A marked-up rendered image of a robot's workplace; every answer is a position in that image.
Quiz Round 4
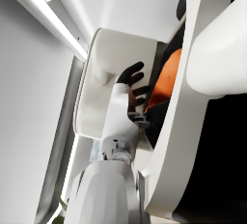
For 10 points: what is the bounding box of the green potted plant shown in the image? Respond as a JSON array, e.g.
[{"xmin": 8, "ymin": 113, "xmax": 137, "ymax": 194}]
[{"xmin": 50, "ymin": 183, "xmax": 70, "ymax": 224}]

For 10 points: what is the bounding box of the orange carrot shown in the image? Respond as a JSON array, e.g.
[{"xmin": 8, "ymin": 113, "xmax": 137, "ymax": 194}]
[{"xmin": 144, "ymin": 47, "xmax": 183, "ymax": 113}]

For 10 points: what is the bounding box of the long ceiling light strip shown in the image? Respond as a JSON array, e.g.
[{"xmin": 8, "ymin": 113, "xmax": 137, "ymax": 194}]
[{"xmin": 0, "ymin": 0, "xmax": 89, "ymax": 62}]

